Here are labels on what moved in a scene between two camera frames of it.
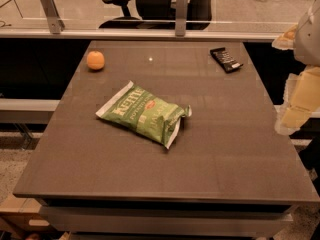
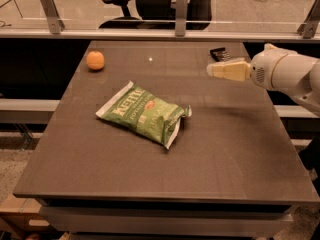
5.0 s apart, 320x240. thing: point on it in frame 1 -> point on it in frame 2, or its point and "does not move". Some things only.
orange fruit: x=95 y=60 does not move
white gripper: x=308 y=40 -> x=261 y=69
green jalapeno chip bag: x=145 y=113 does not move
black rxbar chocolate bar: x=224 y=59 does not move
